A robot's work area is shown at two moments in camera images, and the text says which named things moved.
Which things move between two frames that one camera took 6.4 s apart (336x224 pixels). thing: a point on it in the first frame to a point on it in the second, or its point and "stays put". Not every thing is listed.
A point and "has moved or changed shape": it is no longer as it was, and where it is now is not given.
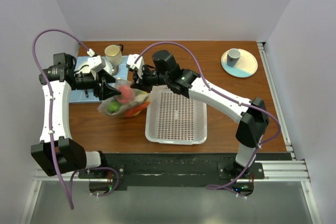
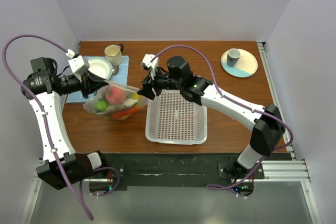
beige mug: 113,53 stays put
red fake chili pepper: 130,112 to 121,114
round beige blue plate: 245,66 stays put
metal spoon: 115,70 stays put
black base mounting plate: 179,169 stays put
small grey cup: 233,57 stays put
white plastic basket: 171,118 stays put
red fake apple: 127,95 has moved or changed shape
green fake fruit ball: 114,106 to 101,105
